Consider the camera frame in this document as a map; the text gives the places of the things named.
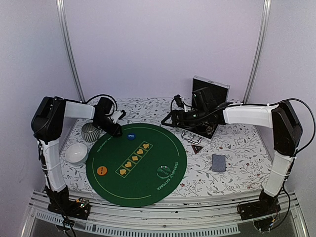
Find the front aluminium rail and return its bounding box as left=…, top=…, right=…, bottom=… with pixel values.
left=22, top=191, right=309, bottom=237

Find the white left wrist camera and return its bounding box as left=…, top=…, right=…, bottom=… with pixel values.
left=110, top=110, right=126, bottom=123

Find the left aluminium frame post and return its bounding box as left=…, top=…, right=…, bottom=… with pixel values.
left=56, top=0, right=85, bottom=102

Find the white ceramic bowl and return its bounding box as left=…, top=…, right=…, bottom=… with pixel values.
left=65, top=143, right=88, bottom=165

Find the right aluminium frame post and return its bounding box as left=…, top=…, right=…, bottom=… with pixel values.
left=242, top=0, right=272, bottom=103

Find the green round poker mat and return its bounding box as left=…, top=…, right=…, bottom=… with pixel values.
left=86, top=123, right=187, bottom=207

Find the aluminium poker chip case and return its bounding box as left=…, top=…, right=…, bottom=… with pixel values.
left=181, top=76, right=230, bottom=139

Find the triangular all in button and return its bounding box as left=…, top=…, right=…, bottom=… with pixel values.
left=191, top=144, right=203, bottom=154

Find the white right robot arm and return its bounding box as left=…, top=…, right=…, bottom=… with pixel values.
left=161, top=87, right=303, bottom=215

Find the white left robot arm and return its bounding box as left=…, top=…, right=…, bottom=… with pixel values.
left=31, top=94, right=126, bottom=214

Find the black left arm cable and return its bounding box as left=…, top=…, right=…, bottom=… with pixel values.
left=86, top=94, right=119, bottom=117

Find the aluminium frame post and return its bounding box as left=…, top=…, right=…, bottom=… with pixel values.
left=242, top=0, right=272, bottom=103
left=56, top=0, right=85, bottom=102

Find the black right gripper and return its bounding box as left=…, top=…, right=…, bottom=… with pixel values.
left=161, top=107, right=207, bottom=129

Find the blue small blind button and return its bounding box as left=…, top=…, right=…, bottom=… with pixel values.
left=127, top=133, right=136, bottom=141

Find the clear dealer button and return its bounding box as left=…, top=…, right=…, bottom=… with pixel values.
left=157, top=165, right=171, bottom=179

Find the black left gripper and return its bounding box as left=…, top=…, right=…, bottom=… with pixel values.
left=95, top=116, right=122, bottom=137

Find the orange big blind button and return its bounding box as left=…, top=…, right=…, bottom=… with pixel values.
left=97, top=166, right=108, bottom=176

